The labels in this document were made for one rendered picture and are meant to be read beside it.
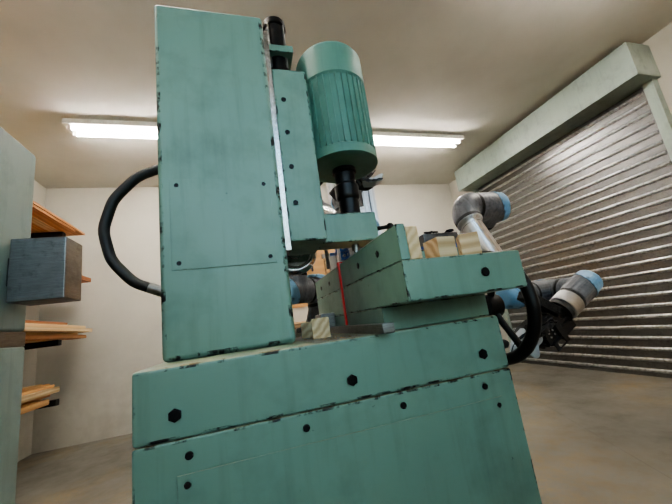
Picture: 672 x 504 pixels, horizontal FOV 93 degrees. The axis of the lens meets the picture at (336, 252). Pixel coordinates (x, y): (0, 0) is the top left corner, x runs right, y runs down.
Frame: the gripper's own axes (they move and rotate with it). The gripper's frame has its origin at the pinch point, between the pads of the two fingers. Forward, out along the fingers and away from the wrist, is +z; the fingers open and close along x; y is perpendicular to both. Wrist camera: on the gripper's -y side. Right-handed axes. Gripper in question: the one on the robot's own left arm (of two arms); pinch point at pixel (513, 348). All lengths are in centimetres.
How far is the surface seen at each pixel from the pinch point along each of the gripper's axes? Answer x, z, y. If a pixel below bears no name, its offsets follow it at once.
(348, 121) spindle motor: -7, 7, -71
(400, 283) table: -30, 29, -39
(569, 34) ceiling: 89, -255, -81
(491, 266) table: -31.4, 15.6, -32.4
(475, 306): -21.9, 16.0, -25.1
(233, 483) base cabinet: -26, 62, -31
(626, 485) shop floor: 39, -33, 101
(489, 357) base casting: -24.6, 21.0, -18.2
